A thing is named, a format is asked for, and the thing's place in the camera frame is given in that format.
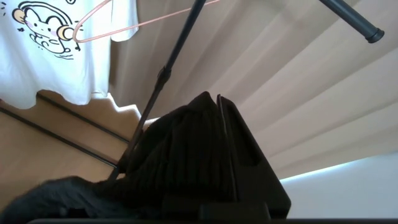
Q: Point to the pink clothes hanger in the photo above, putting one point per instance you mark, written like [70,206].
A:
[124,28]

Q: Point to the black clothes rack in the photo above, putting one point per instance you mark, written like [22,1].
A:
[163,76]

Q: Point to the black shorts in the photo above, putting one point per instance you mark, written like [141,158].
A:
[180,155]

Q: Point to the white printed t-shirt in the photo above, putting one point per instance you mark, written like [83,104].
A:
[46,77]

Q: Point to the beige curtain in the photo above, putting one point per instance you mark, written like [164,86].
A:
[295,87]

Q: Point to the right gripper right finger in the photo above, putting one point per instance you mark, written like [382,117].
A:
[252,174]

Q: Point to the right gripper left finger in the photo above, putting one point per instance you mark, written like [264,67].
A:
[180,208]

